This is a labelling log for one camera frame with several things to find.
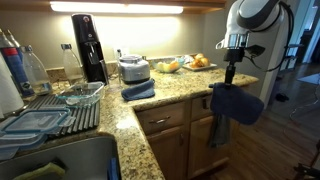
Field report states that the green sponge cloth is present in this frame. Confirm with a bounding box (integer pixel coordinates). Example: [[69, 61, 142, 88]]
[[13, 162, 67, 180]]

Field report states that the blue floor rug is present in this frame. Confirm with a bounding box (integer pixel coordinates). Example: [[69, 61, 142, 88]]
[[298, 73, 320, 85]]

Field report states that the stainless steel sink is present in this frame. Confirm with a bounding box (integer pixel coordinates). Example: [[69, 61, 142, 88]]
[[0, 134, 121, 180]]

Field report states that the white wall outlet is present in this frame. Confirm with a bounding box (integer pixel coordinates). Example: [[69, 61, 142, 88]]
[[114, 47, 130, 59]]

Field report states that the wide wooden cabinet door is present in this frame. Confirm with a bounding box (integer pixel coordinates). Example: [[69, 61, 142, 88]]
[[187, 114, 246, 179]]

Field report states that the black shoe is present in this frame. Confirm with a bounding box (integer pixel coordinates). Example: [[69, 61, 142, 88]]
[[275, 93, 290, 103]]

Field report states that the wooden drawer black handle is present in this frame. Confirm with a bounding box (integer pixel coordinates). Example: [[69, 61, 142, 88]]
[[190, 85, 249, 121]]

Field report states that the large clear plastic bottle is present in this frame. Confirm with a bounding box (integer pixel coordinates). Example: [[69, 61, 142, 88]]
[[20, 45, 53, 97]]

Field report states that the blue-capped water bottle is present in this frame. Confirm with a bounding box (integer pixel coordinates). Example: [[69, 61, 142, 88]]
[[0, 29, 36, 99]]

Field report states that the glass fruit bowl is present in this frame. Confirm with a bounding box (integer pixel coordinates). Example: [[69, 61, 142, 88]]
[[152, 57, 185, 74]]

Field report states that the folded blue microfibre cloth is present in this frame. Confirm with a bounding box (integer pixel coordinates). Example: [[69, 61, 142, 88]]
[[120, 78, 156, 102]]

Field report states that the narrow wooden cabinet door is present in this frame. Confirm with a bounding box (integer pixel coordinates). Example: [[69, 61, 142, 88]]
[[146, 124, 187, 180]]

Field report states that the black soda maker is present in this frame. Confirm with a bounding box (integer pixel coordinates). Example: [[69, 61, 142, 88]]
[[70, 13, 110, 85]]

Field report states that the slim clear plastic bottle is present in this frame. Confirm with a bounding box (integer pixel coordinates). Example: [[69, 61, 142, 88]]
[[60, 43, 86, 84]]

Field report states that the black tripod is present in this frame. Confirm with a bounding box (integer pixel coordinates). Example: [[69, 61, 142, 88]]
[[294, 139, 320, 180]]

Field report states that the wooden drawer silver handle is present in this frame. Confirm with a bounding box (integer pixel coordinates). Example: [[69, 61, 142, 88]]
[[135, 101, 186, 136]]

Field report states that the pale green fruit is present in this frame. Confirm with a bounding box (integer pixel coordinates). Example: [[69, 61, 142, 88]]
[[155, 61, 171, 73]]

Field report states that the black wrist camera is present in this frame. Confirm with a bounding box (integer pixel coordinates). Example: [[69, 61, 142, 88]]
[[245, 44, 267, 58]]

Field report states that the blue rimmed container lid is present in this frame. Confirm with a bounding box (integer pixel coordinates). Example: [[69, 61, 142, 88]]
[[0, 132, 48, 162], [1, 107, 76, 135]]

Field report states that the grey ribbed drying mat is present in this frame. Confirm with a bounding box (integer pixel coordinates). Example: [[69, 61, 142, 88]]
[[24, 94, 101, 136]]

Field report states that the silver food processor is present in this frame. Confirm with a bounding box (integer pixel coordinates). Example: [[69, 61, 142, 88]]
[[117, 54, 151, 85]]

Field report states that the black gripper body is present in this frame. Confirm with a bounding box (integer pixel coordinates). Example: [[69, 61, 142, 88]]
[[222, 47, 247, 78]]

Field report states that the glass baking dish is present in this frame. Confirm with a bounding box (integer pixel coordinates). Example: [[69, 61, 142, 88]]
[[55, 81, 106, 108]]

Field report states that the orange fruit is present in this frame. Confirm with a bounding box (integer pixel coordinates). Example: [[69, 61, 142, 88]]
[[168, 60, 180, 72]]

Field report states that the white rectangular plate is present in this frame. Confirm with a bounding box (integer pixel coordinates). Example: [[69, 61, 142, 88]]
[[182, 61, 218, 72]]

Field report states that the dark blue terry cloth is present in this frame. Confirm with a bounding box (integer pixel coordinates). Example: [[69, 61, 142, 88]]
[[209, 82, 265, 126]]

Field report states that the under cabinet light strip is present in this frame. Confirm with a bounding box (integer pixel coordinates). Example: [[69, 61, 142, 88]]
[[49, 1, 184, 15]]

